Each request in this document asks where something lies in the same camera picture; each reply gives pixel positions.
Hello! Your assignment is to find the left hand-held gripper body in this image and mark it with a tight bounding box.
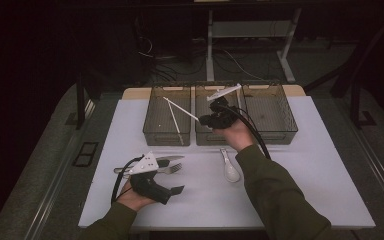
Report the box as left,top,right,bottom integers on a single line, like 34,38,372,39
128,151,173,205

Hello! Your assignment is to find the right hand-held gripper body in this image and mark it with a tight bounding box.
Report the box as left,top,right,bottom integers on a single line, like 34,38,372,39
206,83,243,130

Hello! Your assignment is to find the smoky clear plastic bin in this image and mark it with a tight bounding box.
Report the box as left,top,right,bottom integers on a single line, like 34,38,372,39
194,83,244,147
240,81,299,146
142,84,192,147

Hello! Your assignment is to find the white chopstick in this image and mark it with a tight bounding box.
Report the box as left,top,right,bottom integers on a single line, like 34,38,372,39
162,96,200,122
166,99,185,146

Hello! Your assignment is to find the white ceramic spoon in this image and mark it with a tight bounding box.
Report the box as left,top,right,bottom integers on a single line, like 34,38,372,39
219,147,241,183

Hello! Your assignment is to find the person's right hand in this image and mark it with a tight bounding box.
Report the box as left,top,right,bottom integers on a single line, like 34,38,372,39
214,119,258,153

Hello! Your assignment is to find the person's left hand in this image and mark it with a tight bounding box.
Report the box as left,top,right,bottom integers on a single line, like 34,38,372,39
117,189,157,213

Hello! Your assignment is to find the metal fork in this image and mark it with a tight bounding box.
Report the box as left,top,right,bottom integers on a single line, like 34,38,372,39
113,155,185,175

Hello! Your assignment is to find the black metal stand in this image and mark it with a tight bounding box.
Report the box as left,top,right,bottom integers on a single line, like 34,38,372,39
304,9,378,129
75,66,103,131

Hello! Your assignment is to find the white table cover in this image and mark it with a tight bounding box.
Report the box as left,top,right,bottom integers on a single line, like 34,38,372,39
78,95,377,231

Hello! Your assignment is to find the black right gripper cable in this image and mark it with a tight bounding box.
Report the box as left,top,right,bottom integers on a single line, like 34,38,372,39
218,103,272,160

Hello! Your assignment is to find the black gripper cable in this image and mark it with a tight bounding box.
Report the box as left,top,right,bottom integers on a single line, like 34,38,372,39
218,103,272,160
110,156,144,205

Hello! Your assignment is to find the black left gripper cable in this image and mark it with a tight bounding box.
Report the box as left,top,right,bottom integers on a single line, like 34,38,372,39
110,156,144,205

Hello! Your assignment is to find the bundle of floor cables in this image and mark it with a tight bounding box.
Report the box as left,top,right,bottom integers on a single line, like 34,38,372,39
134,16,211,83

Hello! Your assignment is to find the white desk frame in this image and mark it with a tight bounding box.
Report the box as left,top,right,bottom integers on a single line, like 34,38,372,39
205,8,303,84

